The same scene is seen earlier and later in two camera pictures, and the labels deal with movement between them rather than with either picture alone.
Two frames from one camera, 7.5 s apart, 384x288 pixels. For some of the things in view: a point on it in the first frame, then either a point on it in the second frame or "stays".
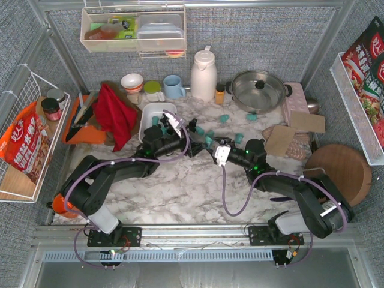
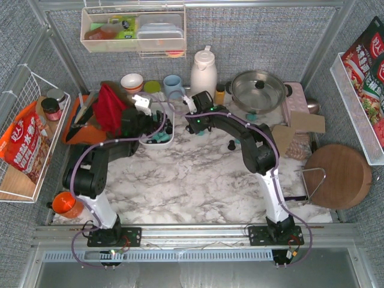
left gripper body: x=192 y=144 to x=156 y=122
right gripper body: x=218 y=147 to x=194 y=125
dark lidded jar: x=51 y=108 stays
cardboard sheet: x=279 y=140 stays
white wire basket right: x=370 y=146 stays
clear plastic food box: x=159 y=32 stays
